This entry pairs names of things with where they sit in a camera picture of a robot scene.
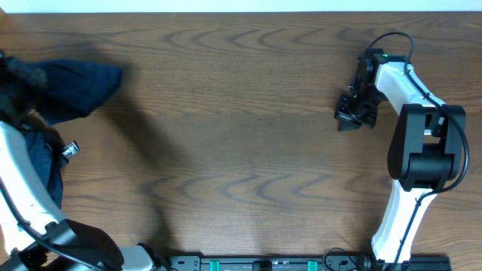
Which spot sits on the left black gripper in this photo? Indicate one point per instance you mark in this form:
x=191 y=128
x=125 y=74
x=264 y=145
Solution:
x=27 y=73

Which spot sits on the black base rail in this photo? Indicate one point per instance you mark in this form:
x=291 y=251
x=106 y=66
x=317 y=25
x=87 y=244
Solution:
x=331 y=262

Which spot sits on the dark blue shorts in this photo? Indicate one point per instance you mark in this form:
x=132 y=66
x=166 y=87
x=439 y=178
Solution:
x=75 y=88

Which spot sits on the folded dark blue garment pile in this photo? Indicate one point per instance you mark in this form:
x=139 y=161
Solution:
x=45 y=152

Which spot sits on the silver garment tag clip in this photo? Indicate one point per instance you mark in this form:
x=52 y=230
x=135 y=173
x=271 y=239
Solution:
x=70 y=149

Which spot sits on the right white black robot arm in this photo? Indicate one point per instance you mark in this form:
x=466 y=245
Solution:
x=427 y=148

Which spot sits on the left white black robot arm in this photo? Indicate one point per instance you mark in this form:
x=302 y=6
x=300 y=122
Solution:
x=37 y=234

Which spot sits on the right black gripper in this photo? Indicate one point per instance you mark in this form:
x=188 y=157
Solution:
x=351 y=123

